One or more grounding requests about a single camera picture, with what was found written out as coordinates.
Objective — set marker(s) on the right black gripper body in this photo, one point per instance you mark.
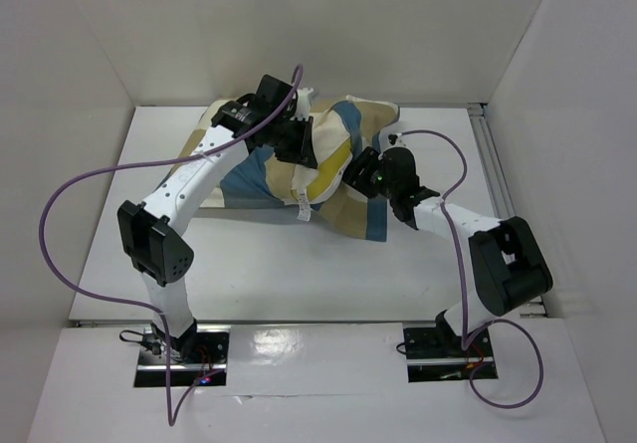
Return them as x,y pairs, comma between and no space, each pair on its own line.
358,173

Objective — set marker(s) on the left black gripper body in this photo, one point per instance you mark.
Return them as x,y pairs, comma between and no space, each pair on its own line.
306,142

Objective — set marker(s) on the cream quilted pillow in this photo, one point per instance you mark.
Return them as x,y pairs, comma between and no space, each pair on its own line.
315,186

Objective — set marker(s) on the blue beige patchwork pillowcase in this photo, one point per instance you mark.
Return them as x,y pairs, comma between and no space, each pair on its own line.
342,130

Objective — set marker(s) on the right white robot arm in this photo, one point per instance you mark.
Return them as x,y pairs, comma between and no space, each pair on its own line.
427,211

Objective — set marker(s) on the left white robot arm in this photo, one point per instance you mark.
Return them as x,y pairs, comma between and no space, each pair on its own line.
152,231

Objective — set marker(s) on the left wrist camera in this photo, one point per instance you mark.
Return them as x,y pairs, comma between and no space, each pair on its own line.
271,93

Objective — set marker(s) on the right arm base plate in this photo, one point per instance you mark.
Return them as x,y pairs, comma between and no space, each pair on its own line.
431,357

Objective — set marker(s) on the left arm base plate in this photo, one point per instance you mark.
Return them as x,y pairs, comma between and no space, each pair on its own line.
204,360

